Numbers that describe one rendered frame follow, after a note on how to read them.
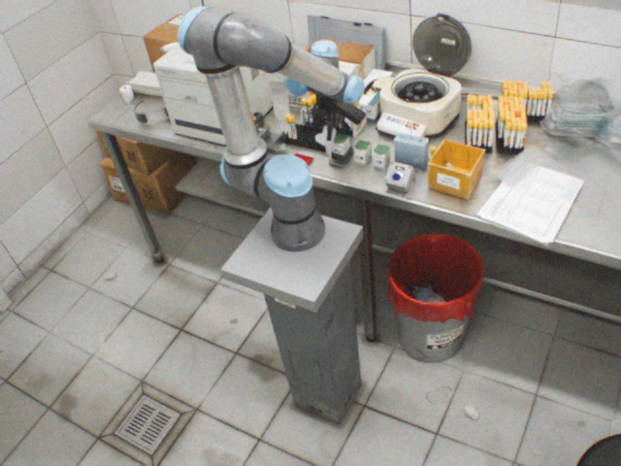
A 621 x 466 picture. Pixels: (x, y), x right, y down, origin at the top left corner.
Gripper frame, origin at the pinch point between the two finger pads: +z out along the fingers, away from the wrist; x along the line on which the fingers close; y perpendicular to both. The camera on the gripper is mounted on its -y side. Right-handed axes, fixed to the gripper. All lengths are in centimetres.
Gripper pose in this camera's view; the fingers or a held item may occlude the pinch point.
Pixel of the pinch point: (341, 143)
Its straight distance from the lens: 191.6
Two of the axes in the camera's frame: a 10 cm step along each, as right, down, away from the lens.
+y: -8.7, -2.7, 4.2
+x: -4.9, 6.5, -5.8
